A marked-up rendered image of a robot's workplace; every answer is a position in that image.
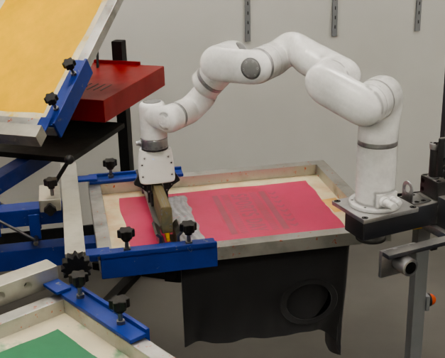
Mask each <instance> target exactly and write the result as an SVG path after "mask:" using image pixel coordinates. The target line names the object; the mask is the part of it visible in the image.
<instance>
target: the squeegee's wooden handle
mask: <svg viewBox="0 0 445 358"><path fill-rule="evenodd" d="M151 190H152V192H153V204H154V208H155V212H156V215H157V217H158V221H159V223H160V229H161V232H162V234H164V233H171V232H173V225H172V208H171V206H170V202H169V200H168V198H167V195H166V193H165V190H164V187H163V184H162V183H160V184H152V185H151Z"/></svg>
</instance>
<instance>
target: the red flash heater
mask: <svg viewBox="0 0 445 358"><path fill-rule="evenodd" d="M91 69H92V72H93V74H92V76H91V78H90V80H89V82H88V84H87V87H86V89H85V91H84V93H83V95H82V97H81V99H80V101H79V103H78V105H77V107H76V109H75V111H74V113H73V115H72V118H71V119H70V120H73V121H91V122H101V123H106V122H107V121H108V120H110V119H112V118H114V117H115V116H117V115H118V114H120V113H121V112H123V111H125V110H126V109H128V108H129V107H131V106H133V105H134V104H136V103H138V102H139V101H141V100H142V99H144V98H146V97H147V96H149V95H150V94H152V93H154V92H155V91H157V90H158V89H160V88H161V87H163V86H165V71H164V66H157V65H141V62H140V61H125V60H99V67H97V59H94V62H93V63H92V66H91Z"/></svg>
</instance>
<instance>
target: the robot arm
mask: <svg viewBox="0 0 445 358"><path fill-rule="evenodd" d="M290 67H293V68H294V69H296V71H298V72H299V73H300V74H302V75H304V76H305V87H306V90H307V92H308V94H309V96H310V97H311V98H312V99H313V100H314V101H315V102H316V103H318V104H320V105H321V106H323V107H324V108H326V109H328V110H329V111H331V112H333V113H335V114H337V115H339V116H340V117H342V118H344V119H345V120H347V121H349V122H351V123H353V124H355V125H358V141H357V157H356V193H354V194H353V195H351V196H350V197H349V199H348V203H349V205H350V206H351V207H352V208H353V209H355V210H358V211H360V212H366V213H372V214H384V213H389V212H394V211H396V210H398V209H399V208H400V207H401V205H402V201H401V199H400V198H399V197H398V196H397V191H396V190H395V187H396V174H397V149H398V139H399V129H400V119H401V114H402V107H403V99H404V97H403V91H402V88H401V86H400V84H399V82H398V81H397V80H396V79H394V78H393V77H390V76H387V75H378V76H375V77H372V78H370V79H369V80H366V81H365V82H360V80H361V71H360V69H359V67H358V66H357V64H356V63H355V62H354V61H352V60H351V59H349V58H347V57H345V56H343V55H341V54H340V53H338V52H336V51H334V50H332V49H330V48H328V47H326V46H325V45H322V44H320V43H318V42H316V41H315V40H312V39H311V38H309V37H307V36H305V35H303V34H301V33H298V32H287V33H283V34H282V35H280V36H278V37H277V38H275V39H274V40H272V41H270V42H269V43H266V44H264V45H261V46H259V47H257V48H254V49H251V50H248V49H247V47H246V46H245V45H244V44H242V43H241V42H239V41H237V40H228V41H225V42H223V43H219V44H216V45H213V46H211V47H209V48H207V49H206V50H205V51H204V52H203V54H202V56H201V59H200V67H199V69H198V70H197V71H196V72H195V73H194V74H193V76H192V84H193V85H194V87H193V88H192V90H191V91H190V92H189V93H188V94H187V95H186V96H185V97H183V98H182V99H179V100H177V101H175V102H172V103H170V104H166V105H165V103H164V101H162V100H160V99H147V100H144V101H142V102H141V103H140V104H139V107H138V108H139V119H140V130H141V138H140V141H136V145H137V146H140V147H141V148H139V153H138V175H137V177H136V179H135V181H134V185H135V186H138V187H140V188H142V189H144V190H145V191H146V192H147V194H148V203H150V204H151V207H153V206H154V204H153V192H152V190H151V185H152V184H160V183H163V186H164V190H165V193H166V195H167V198H168V191H169V189H170V188H171V187H172V186H173V185H174V184H175V183H177V182H179V181H180V178H179V177H178V175H177V174H176V172H175V167H174V160H173V155H172V149H171V147H170V146H169V145H168V142H167V133H172V132H175V131H178V130H180V129H182V128H184V127H186V126H188V125H190V124H193V123H195V122H196V121H197V120H198V119H199V118H201V117H202V116H203V115H204V114H205V113H206V112H207V111H208V110H209V109H210V108H211V106H212V105H213V104H214V103H215V101H216V98H217V96H218V95H219V94H220V93H221V91H222V90H223V89H224V88H225V87H226V86H227V85H228V84H229V83H230V82H231V83H239V84H247V85H258V84H261V83H264V82H267V81H268V80H271V79H273V78H275V77H277V76H279V75H281V74H282V73H284V72H285V71H286V70H288V69H289V68H290Z"/></svg>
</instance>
